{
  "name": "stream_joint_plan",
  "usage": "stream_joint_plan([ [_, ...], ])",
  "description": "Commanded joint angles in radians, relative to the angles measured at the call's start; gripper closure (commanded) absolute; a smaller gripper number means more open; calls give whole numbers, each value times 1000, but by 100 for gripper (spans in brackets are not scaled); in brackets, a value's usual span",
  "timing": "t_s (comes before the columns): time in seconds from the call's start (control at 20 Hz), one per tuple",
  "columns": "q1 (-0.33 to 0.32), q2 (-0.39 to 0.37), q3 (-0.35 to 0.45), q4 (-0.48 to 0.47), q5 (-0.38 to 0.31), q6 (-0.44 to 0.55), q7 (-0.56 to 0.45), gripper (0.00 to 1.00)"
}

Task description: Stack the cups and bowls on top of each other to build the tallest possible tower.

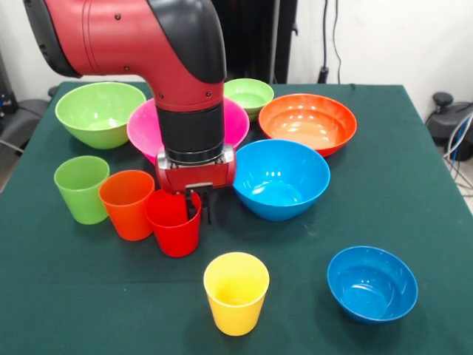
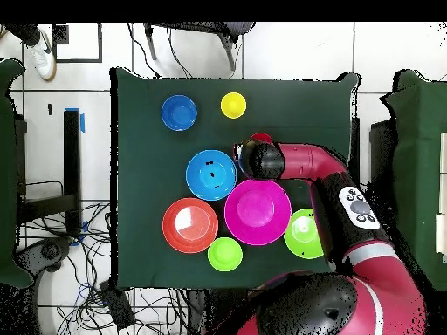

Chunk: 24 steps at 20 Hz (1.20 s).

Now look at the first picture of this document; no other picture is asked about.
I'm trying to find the light blue bowl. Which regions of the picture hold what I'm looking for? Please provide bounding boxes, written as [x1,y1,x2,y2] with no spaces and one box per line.
[231,138,331,223]

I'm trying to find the small green bowl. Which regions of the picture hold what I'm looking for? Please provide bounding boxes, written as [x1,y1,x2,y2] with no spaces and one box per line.
[222,78,276,122]

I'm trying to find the orange bowl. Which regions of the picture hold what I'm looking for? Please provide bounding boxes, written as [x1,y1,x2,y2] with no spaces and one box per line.
[257,93,358,158]

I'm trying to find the black wheeled base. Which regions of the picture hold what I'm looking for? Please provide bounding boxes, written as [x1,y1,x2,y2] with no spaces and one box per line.
[0,98,50,151]
[424,92,473,149]

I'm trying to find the large pink bowl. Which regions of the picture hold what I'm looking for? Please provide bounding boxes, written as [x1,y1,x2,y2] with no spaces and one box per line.
[126,96,251,166]

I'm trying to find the dark green table cloth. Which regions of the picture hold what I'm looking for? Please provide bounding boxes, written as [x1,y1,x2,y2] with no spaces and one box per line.
[0,81,473,355]

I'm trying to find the small dark blue bowl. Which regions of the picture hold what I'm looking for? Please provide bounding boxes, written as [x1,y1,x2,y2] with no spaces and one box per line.
[326,246,419,325]

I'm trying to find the orange cup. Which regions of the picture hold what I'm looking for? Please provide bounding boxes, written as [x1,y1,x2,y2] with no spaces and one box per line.
[98,169,156,242]

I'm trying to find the black cable with adapter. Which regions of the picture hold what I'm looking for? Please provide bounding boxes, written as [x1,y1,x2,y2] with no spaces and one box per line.
[316,0,343,85]

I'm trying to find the tangle of cables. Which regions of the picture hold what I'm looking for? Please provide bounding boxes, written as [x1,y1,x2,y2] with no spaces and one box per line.
[443,110,473,195]

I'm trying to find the yellow cup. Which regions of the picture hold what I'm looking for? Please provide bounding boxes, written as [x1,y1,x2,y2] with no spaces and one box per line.
[203,251,270,337]

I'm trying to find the large green bowl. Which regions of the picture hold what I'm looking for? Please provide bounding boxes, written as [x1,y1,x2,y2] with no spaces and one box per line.
[55,81,148,150]

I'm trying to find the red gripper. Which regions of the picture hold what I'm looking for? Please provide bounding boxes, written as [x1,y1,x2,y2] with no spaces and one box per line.
[154,144,237,226]

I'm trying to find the red cup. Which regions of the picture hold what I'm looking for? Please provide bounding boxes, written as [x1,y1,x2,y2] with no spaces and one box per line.
[144,189,203,258]

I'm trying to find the green cup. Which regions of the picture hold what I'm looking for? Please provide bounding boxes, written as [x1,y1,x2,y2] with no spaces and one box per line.
[53,155,111,226]

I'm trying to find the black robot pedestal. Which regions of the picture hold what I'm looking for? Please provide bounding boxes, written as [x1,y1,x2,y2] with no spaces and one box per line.
[220,0,299,84]

